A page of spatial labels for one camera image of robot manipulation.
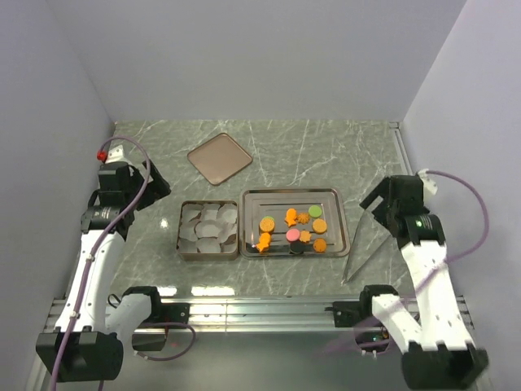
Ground metal tongs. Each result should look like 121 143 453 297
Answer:
342 210 389 284

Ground pink macaron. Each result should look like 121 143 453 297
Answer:
286 228 300 242

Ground round sandwich cookie green top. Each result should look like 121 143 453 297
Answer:
259 216 275 233

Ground orange fish cookie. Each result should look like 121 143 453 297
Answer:
284 208 297 227
255 232 272 253

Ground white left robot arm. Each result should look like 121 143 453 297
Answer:
36 160 171 389

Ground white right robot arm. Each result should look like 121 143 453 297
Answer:
358 169 489 390

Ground white paper cup liners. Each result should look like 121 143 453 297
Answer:
179 202 239 254

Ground round tan sandwich cookie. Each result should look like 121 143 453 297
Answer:
312 218 327 235

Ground rose gold cookie tin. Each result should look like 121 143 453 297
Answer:
176 200 239 263

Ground green macaron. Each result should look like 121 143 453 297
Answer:
309 205 322 218

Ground chocolate chip cookie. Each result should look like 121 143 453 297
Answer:
313 238 327 253

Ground rose gold tin lid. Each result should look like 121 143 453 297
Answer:
187 133 253 186

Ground black sandwich cookie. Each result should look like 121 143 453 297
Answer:
289 240 306 255

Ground stainless steel tray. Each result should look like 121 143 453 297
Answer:
239 187 351 258

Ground aluminium side rail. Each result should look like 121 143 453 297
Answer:
388 121 414 174

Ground aluminium front rail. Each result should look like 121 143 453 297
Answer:
43 293 475 334

